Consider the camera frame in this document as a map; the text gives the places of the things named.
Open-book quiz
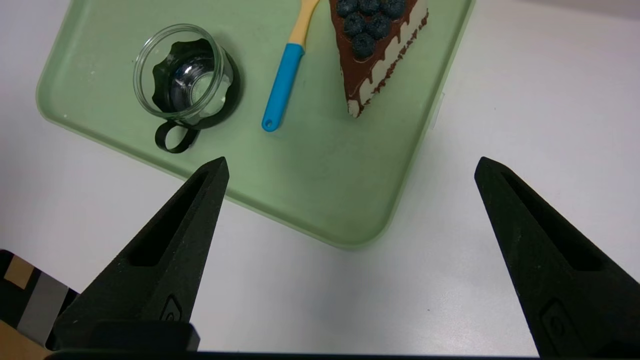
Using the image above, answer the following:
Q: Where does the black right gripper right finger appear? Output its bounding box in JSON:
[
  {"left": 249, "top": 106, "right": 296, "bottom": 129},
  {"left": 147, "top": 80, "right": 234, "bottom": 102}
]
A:
[{"left": 474, "top": 156, "right": 640, "bottom": 358}]

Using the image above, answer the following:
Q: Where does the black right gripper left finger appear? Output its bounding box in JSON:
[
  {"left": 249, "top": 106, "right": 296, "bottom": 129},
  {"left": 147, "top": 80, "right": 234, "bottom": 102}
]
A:
[{"left": 54, "top": 157, "right": 230, "bottom": 352}]

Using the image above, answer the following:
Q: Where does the glass cup with black handle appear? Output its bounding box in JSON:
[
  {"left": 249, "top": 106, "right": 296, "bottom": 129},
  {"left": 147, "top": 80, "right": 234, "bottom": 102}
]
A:
[{"left": 133, "top": 23, "right": 242, "bottom": 154}]

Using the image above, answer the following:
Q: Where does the yellow spoon with blue handle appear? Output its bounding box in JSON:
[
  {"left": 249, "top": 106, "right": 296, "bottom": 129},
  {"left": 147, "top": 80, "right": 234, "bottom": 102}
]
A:
[{"left": 261, "top": 0, "right": 321, "bottom": 133}]

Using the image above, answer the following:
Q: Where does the chocolate blueberry cake slice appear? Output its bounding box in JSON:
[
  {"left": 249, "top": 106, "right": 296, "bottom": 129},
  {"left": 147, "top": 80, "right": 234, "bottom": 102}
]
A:
[{"left": 328, "top": 0, "right": 430, "bottom": 119}]

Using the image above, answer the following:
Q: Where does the light green plastic tray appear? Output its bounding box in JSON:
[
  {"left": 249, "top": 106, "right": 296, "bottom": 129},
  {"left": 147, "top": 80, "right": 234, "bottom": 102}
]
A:
[{"left": 36, "top": 0, "right": 476, "bottom": 250}]

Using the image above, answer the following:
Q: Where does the clear tape tab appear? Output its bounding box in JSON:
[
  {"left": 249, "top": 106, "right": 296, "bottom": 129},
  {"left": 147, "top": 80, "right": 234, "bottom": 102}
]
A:
[{"left": 431, "top": 92, "right": 446, "bottom": 132}]

